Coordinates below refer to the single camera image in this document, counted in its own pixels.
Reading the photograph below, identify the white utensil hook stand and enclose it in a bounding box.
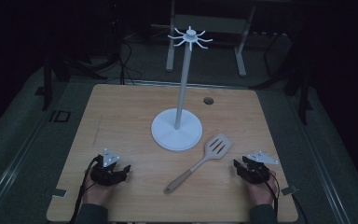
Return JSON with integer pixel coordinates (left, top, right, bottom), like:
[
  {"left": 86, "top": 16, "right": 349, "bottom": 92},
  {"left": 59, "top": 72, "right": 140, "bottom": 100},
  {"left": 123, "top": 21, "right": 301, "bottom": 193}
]
[{"left": 150, "top": 26, "right": 213, "bottom": 152}]

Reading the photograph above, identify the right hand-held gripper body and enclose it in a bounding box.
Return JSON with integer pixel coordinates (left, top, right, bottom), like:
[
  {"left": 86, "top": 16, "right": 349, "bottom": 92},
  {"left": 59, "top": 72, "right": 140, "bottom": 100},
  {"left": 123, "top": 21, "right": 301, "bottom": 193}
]
[{"left": 236, "top": 150, "right": 280, "bottom": 185}]

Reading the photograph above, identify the white metal desk frame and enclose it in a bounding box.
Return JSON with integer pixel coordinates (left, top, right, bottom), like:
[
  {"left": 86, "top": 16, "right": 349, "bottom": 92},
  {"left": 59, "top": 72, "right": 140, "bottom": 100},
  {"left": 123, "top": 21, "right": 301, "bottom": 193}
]
[{"left": 165, "top": 0, "right": 257, "bottom": 78}]

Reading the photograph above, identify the person's right hand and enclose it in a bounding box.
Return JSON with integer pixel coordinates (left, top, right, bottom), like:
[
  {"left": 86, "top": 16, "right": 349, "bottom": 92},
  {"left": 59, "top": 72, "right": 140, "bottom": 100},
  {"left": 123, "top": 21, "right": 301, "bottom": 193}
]
[{"left": 246, "top": 171, "right": 280, "bottom": 207}]

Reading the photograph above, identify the person's left hand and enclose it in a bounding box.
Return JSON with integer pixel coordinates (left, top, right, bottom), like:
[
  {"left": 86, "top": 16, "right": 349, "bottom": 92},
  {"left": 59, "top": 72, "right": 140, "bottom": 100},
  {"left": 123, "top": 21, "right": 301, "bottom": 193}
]
[{"left": 82, "top": 174, "right": 117, "bottom": 208}]

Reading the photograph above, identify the black floor cable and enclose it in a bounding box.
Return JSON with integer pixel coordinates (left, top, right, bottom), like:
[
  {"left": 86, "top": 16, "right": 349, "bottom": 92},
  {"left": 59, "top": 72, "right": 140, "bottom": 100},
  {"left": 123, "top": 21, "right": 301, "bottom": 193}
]
[{"left": 115, "top": 36, "right": 144, "bottom": 86}]

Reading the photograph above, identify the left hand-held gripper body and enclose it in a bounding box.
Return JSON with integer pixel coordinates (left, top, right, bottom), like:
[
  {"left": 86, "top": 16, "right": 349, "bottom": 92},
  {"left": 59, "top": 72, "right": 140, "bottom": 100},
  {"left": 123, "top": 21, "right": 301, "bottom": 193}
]
[{"left": 89, "top": 148, "right": 126, "bottom": 187}]

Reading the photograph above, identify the black floor bracket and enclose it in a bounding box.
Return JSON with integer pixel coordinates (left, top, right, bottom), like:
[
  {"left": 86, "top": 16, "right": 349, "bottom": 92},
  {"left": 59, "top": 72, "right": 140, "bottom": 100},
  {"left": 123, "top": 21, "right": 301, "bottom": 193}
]
[{"left": 48, "top": 109, "right": 72, "bottom": 123}]

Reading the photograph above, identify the beige slotted spatula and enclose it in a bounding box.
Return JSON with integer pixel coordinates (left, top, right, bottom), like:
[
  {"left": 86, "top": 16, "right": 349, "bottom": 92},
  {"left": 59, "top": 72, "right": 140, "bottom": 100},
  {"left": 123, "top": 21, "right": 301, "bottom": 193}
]
[{"left": 163, "top": 133, "right": 234, "bottom": 195}]

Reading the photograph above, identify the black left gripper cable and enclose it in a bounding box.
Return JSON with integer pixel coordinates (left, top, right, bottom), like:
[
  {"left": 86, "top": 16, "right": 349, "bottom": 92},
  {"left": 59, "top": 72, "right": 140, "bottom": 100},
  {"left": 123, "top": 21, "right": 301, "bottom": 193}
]
[{"left": 68, "top": 155, "right": 102, "bottom": 224}]

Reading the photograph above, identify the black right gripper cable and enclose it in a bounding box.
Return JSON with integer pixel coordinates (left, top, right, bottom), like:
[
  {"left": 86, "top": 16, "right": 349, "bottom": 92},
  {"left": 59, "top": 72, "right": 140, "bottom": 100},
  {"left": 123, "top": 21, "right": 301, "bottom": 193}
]
[{"left": 257, "top": 169, "right": 282, "bottom": 218}]

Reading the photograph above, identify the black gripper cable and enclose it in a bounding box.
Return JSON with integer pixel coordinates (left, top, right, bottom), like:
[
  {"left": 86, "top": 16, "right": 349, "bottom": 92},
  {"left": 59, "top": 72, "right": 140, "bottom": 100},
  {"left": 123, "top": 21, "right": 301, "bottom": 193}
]
[
  {"left": 68, "top": 155, "right": 102, "bottom": 224},
  {"left": 257, "top": 169, "right": 282, "bottom": 218}
]

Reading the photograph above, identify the black tripod stand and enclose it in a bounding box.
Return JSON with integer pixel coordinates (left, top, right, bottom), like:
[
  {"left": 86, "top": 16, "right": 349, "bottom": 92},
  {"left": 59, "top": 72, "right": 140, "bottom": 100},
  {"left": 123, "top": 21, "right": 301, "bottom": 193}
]
[
  {"left": 40, "top": 18, "right": 108, "bottom": 112},
  {"left": 255, "top": 27, "right": 314, "bottom": 126}
]

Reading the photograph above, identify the metal table edge clip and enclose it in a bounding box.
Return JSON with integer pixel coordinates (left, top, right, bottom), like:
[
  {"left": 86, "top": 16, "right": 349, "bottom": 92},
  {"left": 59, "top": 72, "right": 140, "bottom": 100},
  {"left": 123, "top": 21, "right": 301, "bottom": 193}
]
[{"left": 281, "top": 185, "right": 298, "bottom": 197}]

